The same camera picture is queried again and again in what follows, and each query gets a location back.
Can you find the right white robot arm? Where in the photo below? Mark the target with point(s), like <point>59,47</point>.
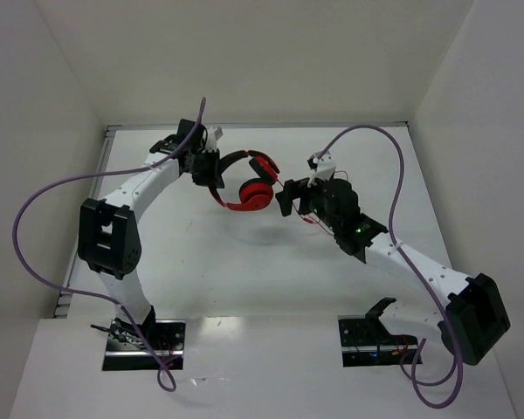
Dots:
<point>468,316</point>

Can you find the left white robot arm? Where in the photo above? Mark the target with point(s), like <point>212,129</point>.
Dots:
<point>109,240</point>

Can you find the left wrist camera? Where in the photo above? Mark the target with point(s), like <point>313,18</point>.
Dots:
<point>214,134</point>

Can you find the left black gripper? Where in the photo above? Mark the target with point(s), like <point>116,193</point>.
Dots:
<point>214,168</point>

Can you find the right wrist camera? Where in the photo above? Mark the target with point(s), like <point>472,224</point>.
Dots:
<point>322,166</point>

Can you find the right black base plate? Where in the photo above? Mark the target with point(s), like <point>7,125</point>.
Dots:
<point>361,348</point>

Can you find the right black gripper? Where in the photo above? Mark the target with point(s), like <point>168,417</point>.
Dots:
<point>291,188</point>

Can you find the red black headphones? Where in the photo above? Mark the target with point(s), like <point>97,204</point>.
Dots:
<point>256,193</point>

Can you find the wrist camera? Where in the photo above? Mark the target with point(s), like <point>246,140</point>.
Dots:
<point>214,134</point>
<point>322,166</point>

